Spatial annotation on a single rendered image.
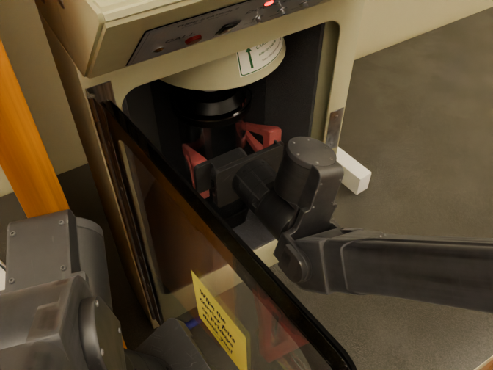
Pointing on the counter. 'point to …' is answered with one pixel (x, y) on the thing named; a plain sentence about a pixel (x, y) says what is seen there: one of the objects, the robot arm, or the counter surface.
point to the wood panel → (26, 150)
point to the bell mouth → (232, 68)
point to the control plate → (209, 26)
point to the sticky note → (220, 324)
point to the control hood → (121, 27)
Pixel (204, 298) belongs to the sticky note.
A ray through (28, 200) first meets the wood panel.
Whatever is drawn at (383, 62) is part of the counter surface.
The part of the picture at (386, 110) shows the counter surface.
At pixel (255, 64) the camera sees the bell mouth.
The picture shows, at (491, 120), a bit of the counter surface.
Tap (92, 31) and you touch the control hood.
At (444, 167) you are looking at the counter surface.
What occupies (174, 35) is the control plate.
